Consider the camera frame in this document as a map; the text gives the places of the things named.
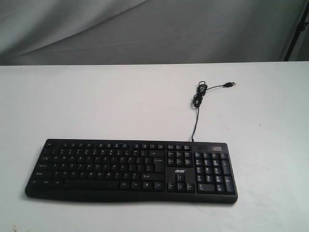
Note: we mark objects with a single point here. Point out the black acer keyboard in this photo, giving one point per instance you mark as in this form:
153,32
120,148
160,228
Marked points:
133,171

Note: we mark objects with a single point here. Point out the grey backdrop cloth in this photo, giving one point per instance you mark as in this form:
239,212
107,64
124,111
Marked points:
101,32

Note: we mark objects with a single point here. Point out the black light stand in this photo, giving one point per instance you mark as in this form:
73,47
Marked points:
301,27

